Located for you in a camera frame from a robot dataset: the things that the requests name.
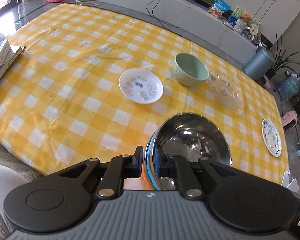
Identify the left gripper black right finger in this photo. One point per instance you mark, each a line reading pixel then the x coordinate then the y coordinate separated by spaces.
pixel 178 168

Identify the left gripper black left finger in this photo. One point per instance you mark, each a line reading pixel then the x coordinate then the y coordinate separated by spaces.
pixel 113 174

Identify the white sticker-pattern small plate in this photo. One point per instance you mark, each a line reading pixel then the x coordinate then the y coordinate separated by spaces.
pixel 141 86

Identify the clear glass cartoon plate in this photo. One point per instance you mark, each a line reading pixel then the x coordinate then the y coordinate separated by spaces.
pixel 225 89

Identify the green ceramic bowl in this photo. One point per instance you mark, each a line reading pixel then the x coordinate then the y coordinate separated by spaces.
pixel 189 70

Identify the white floral painted plate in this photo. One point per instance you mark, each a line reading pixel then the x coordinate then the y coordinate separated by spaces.
pixel 271 138

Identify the orange steel bowl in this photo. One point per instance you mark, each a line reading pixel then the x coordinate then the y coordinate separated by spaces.
pixel 137 183

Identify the yellow white checkered tablecloth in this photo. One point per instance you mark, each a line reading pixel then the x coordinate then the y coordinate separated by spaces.
pixel 60 102

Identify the white grey phone stand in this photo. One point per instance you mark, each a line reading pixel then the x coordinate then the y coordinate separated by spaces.
pixel 289 182

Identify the pink small heater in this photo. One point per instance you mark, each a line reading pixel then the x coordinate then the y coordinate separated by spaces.
pixel 289 120

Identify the grey metal trash bin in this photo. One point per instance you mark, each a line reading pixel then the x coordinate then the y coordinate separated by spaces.
pixel 259 64

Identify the blue water jug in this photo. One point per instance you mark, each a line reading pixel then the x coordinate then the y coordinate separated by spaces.
pixel 290 87

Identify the green potted plant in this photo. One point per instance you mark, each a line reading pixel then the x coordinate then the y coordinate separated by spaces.
pixel 281 60

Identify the teddy bear toy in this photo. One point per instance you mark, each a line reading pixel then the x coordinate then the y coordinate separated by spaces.
pixel 245 18

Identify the blue snack bag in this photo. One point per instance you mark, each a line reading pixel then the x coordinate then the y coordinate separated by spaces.
pixel 218 8

